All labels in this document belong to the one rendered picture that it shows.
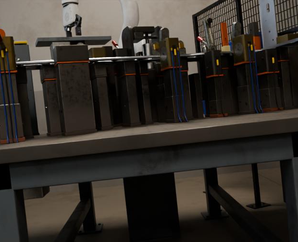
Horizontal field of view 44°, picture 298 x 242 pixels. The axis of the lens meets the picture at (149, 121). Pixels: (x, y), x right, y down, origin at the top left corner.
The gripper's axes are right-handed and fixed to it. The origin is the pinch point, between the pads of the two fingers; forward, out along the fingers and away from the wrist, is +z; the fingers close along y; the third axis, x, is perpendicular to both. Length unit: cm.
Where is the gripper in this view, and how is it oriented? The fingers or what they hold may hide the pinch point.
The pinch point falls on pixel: (73, 35)
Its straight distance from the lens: 198.9
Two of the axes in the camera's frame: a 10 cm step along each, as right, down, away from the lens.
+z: 1.1, 9.9, 0.3
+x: 7.4, -1.0, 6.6
